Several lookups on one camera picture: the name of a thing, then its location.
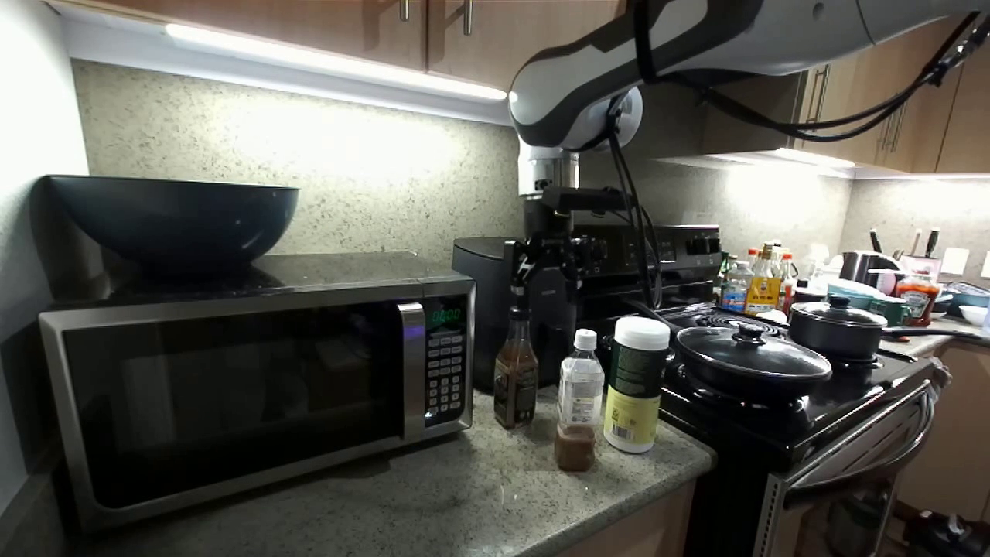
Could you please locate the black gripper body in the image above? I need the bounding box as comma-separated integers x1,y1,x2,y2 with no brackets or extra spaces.
506,183,625,321

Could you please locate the clear plastic bottle white cap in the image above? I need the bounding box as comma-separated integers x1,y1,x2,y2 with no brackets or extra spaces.
553,327,603,473

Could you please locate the brown square oil bottle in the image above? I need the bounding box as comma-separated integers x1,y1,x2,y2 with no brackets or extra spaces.
494,320,537,431

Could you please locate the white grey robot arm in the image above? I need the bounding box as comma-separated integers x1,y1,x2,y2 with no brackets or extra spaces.
506,0,986,199

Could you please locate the yellow label bottle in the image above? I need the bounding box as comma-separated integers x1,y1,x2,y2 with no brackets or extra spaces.
745,246,784,315

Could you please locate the black air fryer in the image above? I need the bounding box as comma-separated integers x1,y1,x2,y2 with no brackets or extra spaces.
452,239,574,393

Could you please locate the green yellow canister white lid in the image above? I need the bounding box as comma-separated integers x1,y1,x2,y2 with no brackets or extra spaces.
603,315,670,454

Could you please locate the glass lid frying pan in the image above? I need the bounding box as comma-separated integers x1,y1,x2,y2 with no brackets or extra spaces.
674,325,832,396

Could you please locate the wooden upper cabinet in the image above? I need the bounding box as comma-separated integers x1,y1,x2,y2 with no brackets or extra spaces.
84,0,625,94

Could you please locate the black pot with lid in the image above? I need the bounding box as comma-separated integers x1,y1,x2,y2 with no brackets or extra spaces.
790,296,888,363

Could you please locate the black kitchen stove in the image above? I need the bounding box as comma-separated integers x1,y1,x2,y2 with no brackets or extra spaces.
659,305,949,557

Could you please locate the red lidded jar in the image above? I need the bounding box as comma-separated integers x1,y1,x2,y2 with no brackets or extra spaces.
894,282,942,325

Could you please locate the stainless steel microwave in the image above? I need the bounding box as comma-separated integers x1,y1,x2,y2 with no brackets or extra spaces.
40,254,473,533

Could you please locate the dark blue bowl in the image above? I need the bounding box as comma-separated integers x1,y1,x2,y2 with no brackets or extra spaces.
45,174,297,274

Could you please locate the under cabinet light strip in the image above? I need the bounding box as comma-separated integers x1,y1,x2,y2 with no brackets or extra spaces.
160,22,513,105

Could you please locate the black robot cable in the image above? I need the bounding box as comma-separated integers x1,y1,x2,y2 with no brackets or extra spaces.
599,97,668,313

